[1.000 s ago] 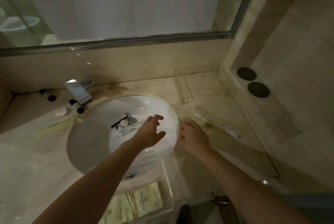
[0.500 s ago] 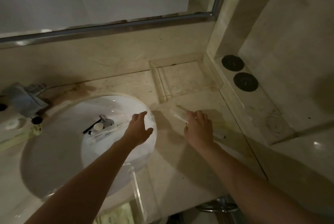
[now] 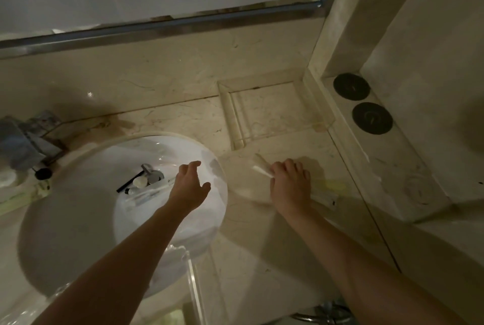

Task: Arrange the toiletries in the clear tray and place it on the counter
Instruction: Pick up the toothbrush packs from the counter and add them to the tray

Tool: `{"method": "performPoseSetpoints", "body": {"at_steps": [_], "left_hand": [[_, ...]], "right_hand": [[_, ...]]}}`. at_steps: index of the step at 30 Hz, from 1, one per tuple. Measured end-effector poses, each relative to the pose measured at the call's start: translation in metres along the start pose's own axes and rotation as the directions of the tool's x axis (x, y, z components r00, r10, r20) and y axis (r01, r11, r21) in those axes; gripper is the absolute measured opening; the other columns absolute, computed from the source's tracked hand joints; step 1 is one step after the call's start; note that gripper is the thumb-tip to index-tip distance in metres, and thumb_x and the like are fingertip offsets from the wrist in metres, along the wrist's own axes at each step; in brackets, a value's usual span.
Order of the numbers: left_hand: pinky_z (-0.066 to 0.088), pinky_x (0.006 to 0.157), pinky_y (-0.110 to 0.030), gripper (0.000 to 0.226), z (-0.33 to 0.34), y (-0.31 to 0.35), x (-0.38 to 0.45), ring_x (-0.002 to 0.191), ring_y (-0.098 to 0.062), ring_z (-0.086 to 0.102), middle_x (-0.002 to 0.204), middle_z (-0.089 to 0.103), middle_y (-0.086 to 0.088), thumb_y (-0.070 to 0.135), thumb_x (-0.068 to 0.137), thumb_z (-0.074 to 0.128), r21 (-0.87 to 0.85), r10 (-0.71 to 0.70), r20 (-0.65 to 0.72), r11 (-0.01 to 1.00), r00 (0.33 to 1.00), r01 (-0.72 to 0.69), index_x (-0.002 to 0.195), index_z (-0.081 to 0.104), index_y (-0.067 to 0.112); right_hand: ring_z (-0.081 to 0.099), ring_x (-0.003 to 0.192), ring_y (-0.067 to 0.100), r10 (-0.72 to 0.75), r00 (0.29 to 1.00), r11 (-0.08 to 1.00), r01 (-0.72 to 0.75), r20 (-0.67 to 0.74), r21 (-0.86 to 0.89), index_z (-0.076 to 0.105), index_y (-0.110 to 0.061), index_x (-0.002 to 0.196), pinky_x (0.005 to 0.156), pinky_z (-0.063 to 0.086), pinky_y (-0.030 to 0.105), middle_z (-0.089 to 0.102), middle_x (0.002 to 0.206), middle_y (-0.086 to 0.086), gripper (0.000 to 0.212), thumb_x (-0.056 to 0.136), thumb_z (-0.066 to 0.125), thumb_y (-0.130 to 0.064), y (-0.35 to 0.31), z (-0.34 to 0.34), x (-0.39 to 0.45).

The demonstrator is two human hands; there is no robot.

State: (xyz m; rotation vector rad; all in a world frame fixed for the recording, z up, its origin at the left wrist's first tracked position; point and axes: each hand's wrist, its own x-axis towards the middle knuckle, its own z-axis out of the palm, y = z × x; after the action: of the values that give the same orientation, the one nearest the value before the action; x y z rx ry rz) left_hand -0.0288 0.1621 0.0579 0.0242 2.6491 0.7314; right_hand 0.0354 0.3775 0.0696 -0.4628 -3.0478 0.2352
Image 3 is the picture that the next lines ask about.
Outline person's right hand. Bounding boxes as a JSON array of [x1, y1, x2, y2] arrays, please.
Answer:
[[269, 158, 312, 220]]

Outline person's left hand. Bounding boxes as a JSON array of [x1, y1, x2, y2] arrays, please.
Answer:
[[166, 161, 212, 213]]

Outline clear toothbrush packet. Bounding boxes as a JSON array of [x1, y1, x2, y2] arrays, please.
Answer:
[[124, 175, 178, 213], [251, 153, 338, 211]]

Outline black comb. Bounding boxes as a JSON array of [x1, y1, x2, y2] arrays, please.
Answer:
[[115, 169, 146, 193]]

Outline transparent tray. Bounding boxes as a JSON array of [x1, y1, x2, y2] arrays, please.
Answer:
[[6, 243, 208, 325]]

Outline white sink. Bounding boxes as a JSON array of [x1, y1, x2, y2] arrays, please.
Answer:
[[17, 132, 229, 299]]

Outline black-capped bottle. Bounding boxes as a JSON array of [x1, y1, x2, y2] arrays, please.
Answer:
[[33, 164, 53, 181]]

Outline person's left forearm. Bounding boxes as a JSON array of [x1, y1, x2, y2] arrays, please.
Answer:
[[32, 199, 190, 325]]

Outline person's right forearm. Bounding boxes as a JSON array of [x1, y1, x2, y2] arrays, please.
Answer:
[[283, 203, 466, 325]]

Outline clear acrylic tray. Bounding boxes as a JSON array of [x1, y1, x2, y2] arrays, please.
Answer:
[[217, 67, 337, 152]]

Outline chrome drain stopper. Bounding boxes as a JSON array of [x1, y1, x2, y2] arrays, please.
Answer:
[[140, 164, 165, 185]]

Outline black round coaster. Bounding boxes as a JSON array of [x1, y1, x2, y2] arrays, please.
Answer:
[[351, 101, 394, 135], [332, 72, 371, 102]]

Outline chrome faucet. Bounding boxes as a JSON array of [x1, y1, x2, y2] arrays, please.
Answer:
[[0, 111, 69, 174]]

